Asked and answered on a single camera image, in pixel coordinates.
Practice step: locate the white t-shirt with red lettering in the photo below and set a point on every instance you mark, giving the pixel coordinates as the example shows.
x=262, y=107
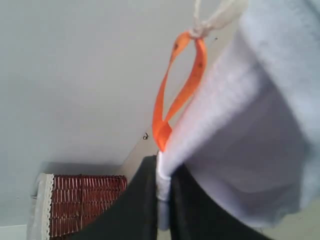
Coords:
x=250, y=136

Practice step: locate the white lace basket liner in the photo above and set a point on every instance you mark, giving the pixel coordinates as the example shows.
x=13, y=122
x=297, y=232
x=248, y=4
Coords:
x=38, y=227

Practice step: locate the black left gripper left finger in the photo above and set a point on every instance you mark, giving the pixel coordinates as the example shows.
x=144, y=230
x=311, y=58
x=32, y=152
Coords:
x=133, y=216

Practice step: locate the red wicker basket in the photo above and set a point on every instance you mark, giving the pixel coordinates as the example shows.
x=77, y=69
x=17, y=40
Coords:
x=77, y=200

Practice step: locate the orange neck label loop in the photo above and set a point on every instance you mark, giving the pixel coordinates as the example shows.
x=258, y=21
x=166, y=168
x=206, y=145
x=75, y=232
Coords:
x=161, y=129

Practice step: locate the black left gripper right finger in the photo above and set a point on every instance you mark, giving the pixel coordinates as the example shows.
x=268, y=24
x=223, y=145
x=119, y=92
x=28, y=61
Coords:
x=195, y=216

